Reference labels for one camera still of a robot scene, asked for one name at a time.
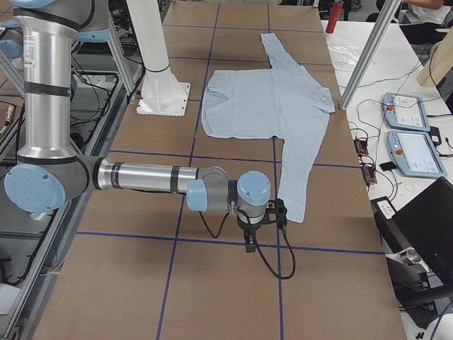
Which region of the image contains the black laptop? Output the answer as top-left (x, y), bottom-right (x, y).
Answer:
top-left (372, 177), bottom-right (452, 284)

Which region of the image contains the upper blue teach pendant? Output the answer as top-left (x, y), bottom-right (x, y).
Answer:
top-left (382, 92), bottom-right (430, 132)

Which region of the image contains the clear plastic bag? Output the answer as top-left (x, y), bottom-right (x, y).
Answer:
top-left (327, 42), bottom-right (362, 72)

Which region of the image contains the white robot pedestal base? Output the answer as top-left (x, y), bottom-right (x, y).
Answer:
top-left (127, 0), bottom-right (190, 117)

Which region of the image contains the brown paper table cover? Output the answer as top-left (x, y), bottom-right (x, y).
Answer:
top-left (33, 0), bottom-right (408, 340)

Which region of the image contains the light blue button shirt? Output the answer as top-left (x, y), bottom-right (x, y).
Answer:
top-left (202, 33), bottom-right (336, 223)

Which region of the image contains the seated person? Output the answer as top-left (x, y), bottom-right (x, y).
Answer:
top-left (401, 0), bottom-right (452, 45)

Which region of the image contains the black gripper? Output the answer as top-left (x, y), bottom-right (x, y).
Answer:
top-left (237, 198), bottom-right (287, 253)

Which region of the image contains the red cylinder bottle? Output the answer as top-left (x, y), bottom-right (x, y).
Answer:
top-left (326, 0), bottom-right (344, 34)

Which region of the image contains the aluminium frame post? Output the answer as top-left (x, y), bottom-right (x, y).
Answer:
top-left (339, 0), bottom-right (402, 111)

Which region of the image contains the blue teach pendant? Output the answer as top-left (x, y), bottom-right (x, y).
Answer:
top-left (382, 92), bottom-right (430, 132)
top-left (387, 130), bottom-right (447, 179)

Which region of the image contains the lower blue teach pendant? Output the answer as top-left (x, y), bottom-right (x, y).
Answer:
top-left (387, 130), bottom-right (447, 179)

